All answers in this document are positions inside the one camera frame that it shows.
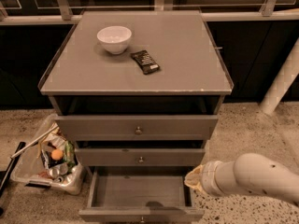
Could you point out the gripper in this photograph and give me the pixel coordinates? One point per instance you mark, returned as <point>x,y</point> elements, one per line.
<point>207,177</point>

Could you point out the grey bottom drawer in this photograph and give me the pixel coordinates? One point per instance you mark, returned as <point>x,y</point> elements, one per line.
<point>142,195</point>

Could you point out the grey drawer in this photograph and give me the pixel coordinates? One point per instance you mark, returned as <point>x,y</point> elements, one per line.
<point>137,127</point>
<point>142,195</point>
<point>140,153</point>

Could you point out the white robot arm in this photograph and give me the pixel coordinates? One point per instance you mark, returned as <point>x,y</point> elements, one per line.
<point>250,174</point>

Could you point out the grey drawer cabinet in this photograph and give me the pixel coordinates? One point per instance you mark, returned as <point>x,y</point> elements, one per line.
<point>85,79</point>

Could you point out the grey top drawer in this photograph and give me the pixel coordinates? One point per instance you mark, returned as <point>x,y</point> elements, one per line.
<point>137,127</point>

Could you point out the grey middle drawer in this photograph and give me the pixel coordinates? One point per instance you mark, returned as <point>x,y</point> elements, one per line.
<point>140,153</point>

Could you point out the black snack bar wrapper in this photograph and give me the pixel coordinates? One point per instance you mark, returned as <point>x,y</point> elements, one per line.
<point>146,63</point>

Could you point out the green snack packet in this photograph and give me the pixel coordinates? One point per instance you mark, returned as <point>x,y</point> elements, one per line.
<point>69,154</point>

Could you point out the silver can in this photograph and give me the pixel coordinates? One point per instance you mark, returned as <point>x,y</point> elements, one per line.
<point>58,170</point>

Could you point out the orange ball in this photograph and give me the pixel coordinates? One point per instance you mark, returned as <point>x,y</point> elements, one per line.
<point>57,154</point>

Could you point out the clear plastic storage bin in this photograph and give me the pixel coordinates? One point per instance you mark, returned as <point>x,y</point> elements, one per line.
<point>34,163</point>

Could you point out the white stick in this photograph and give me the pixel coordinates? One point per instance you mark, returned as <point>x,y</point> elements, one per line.
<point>19,152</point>

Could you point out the white ceramic bowl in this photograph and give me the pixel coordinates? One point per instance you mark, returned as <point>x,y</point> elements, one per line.
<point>115,39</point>

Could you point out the black flat bar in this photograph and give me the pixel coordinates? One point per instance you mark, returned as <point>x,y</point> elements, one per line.
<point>5,175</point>

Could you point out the white diagonal post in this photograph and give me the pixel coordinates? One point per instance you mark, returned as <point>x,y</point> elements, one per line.
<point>284,79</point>

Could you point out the metal railing frame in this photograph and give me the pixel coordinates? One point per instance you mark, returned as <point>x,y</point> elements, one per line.
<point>37,12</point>

